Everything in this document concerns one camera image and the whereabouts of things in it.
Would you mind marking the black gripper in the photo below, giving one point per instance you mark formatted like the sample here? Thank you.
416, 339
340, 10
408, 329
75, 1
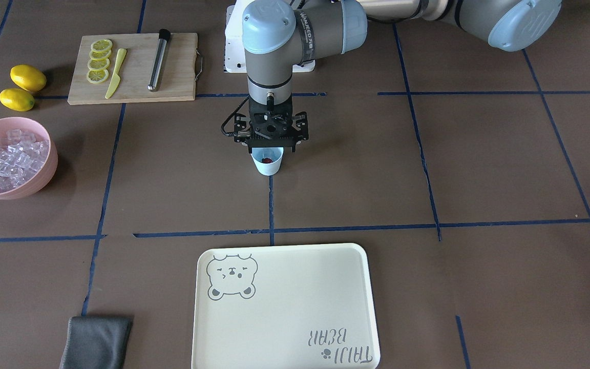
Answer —
301, 123

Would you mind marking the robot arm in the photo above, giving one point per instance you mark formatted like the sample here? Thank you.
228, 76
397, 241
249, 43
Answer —
277, 37

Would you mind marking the light blue plastic cup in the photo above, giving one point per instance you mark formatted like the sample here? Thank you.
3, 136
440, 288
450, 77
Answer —
276, 153

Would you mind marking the clear ice cube pile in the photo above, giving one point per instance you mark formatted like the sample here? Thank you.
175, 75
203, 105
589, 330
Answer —
22, 155

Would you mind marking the wooden cutting board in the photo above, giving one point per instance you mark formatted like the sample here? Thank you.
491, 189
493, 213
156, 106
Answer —
177, 81

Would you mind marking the steel muddler black tip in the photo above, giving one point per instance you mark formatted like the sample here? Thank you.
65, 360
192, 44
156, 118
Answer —
164, 37

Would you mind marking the yellow plastic knife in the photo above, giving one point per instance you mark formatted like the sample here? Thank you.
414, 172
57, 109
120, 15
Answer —
116, 78

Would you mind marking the lemon slice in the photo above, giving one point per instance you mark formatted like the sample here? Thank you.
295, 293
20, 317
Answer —
100, 55
97, 76
101, 45
98, 65

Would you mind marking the cream bear serving tray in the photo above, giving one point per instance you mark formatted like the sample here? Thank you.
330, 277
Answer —
290, 306

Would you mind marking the whole yellow lemon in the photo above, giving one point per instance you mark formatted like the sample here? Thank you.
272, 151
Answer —
28, 78
17, 99

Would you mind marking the pink bowl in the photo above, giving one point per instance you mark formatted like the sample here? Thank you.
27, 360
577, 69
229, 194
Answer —
46, 172

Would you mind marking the grey folded cloth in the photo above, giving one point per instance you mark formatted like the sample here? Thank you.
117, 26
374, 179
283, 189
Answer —
96, 342

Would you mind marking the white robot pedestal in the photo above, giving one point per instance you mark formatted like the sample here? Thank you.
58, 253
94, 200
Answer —
234, 55

